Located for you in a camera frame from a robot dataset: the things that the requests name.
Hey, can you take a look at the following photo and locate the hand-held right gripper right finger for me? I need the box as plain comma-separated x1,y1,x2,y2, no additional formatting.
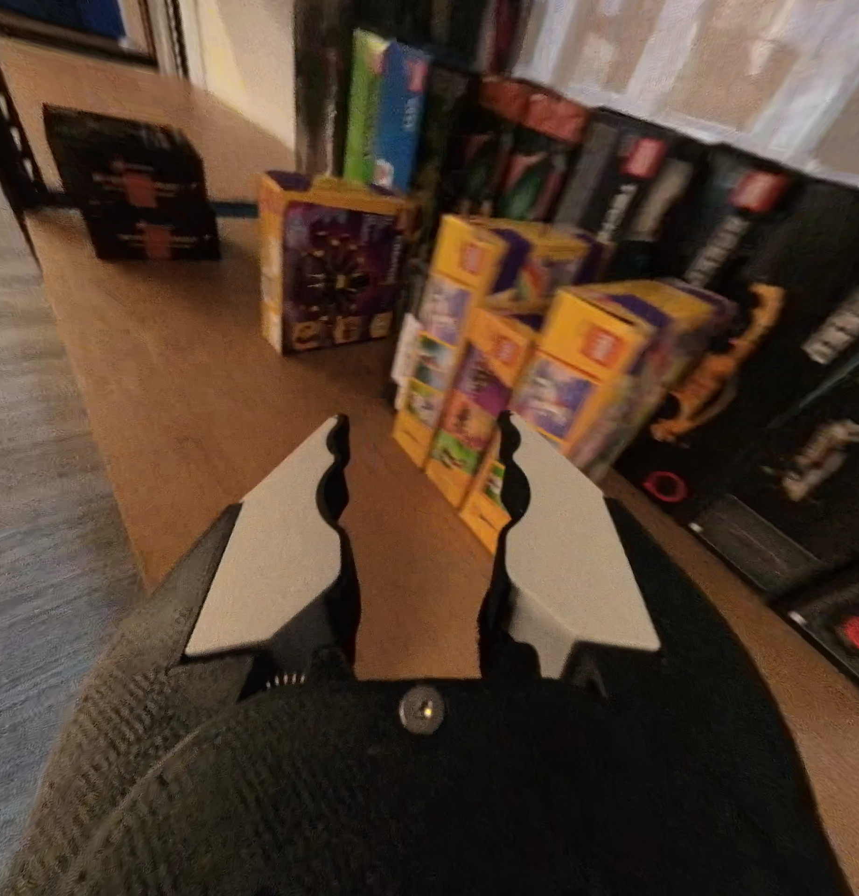
483,411,661,680

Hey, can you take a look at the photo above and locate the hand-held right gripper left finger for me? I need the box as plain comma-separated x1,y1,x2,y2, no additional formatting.
185,416,357,662

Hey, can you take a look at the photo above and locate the black metal rack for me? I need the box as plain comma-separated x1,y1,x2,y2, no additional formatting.
0,28,45,260

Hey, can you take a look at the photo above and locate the black toy box red print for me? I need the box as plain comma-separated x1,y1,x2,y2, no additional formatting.
780,560,859,701

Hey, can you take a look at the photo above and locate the purple toy box yellow lid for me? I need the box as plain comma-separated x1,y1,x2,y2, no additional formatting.
255,168,423,355

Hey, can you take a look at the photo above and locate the row of black toy boxes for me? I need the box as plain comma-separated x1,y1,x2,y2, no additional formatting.
293,0,859,302

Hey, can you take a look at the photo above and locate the blue toy box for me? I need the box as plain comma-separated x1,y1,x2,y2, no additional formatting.
371,42,433,194

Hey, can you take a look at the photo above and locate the green toy box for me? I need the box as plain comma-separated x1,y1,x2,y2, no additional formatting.
343,28,395,190

